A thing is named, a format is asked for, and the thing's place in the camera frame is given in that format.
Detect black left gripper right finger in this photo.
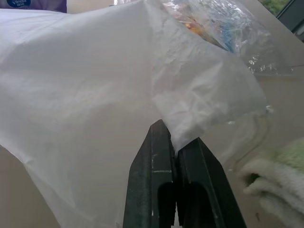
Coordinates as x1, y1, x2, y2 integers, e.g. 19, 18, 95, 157
175, 137, 247, 228

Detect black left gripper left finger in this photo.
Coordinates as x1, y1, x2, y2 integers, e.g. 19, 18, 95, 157
123, 119, 178, 228

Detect translucent white drawstring bag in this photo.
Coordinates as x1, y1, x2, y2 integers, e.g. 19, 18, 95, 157
0, 0, 268, 228

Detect folded white green towel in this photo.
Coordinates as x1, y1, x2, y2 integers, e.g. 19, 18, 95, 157
238, 137, 304, 228

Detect clear plastic bag colourful contents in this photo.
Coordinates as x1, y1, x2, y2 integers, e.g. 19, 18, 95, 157
161, 0, 296, 76

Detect purple Vinda tissue pack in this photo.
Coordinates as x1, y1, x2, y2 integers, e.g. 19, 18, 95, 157
0, 0, 68, 14

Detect dark window frame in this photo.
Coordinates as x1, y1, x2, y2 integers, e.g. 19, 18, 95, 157
257, 0, 304, 45

